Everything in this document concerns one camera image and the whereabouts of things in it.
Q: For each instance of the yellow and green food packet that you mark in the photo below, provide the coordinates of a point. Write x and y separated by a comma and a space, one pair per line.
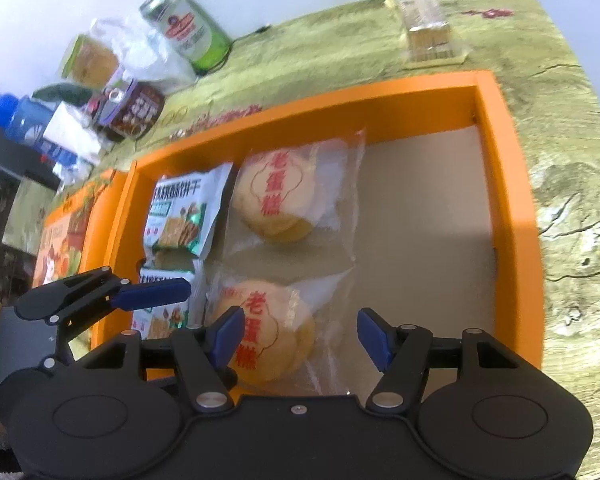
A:
90, 62

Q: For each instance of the round yellow cake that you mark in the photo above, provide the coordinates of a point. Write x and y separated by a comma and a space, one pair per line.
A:
270, 325
275, 195

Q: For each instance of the orange cardboard box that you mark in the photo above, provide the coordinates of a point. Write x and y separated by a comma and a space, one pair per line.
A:
510, 220

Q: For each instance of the brown jar with purple lid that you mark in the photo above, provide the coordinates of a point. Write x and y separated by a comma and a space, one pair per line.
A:
137, 110

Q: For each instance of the green and silver beer can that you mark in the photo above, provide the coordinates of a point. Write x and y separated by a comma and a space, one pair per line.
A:
190, 30

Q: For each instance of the green biscuit packet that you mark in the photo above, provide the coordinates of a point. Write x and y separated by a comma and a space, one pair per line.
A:
165, 317
180, 210

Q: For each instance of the clear cracker pack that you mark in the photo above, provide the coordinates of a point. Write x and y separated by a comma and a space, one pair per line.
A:
427, 30

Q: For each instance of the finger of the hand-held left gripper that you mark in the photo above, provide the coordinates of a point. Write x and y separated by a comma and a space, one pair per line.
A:
155, 294

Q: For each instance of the orange box lid with picture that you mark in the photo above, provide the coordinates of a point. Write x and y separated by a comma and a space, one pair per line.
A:
60, 240

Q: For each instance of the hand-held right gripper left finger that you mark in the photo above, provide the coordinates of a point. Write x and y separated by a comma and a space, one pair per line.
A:
227, 336

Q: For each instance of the white and blue packet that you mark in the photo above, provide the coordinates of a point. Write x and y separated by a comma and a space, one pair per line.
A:
62, 157

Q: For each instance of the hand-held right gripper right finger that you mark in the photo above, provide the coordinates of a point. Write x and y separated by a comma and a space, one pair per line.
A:
375, 341

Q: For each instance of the white plastic bag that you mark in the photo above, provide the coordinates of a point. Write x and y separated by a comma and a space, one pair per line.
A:
150, 60

